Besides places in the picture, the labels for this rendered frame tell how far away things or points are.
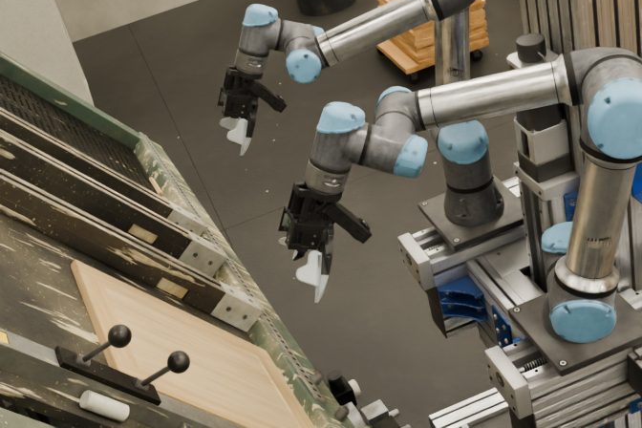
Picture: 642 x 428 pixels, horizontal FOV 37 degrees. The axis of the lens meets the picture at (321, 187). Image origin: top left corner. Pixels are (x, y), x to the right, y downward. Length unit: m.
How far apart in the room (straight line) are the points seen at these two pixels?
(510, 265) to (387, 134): 0.83
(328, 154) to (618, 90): 0.49
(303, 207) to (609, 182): 0.53
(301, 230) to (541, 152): 0.63
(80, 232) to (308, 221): 0.68
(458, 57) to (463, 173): 0.28
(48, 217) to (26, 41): 3.76
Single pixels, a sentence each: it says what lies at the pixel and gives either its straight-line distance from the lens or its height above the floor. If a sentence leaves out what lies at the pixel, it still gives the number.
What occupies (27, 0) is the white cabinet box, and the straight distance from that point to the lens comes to 5.84.
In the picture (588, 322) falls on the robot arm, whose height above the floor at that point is 1.21.
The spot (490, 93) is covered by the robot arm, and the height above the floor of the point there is 1.62.
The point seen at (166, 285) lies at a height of 1.12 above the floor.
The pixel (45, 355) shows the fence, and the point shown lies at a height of 1.52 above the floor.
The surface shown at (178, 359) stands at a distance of 1.61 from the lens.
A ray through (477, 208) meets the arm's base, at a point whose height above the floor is 1.08.
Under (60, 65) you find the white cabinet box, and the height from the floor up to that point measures 0.38.
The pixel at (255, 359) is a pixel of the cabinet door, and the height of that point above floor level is 0.95.
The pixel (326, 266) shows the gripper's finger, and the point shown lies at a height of 1.42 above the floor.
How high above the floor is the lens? 2.45
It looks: 32 degrees down
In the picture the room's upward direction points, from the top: 15 degrees counter-clockwise
